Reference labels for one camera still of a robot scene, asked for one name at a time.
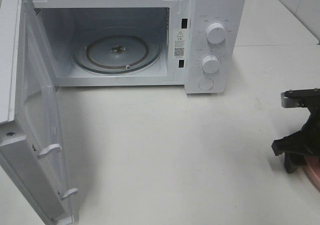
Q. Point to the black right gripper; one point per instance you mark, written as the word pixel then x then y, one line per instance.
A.
pixel 305 142

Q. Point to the pink round plate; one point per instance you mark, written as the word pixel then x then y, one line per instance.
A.
pixel 312 170

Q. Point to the round microwave door button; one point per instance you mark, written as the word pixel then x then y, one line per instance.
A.
pixel 206 84

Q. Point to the white microwave door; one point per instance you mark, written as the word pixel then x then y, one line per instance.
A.
pixel 31 145

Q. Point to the lower white microwave knob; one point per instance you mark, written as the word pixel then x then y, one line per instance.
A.
pixel 210 64

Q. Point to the white microwave knob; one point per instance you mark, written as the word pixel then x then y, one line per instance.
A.
pixel 210 64
pixel 216 32

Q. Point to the upper white microwave knob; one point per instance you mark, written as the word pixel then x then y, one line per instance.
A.
pixel 216 32

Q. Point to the white microwave oven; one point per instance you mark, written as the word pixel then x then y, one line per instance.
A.
pixel 65 21

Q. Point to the white warning label sticker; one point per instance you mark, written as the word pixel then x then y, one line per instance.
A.
pixel 179 43

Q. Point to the glass microwave turntable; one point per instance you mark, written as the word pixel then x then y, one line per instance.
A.
pixel 116 50

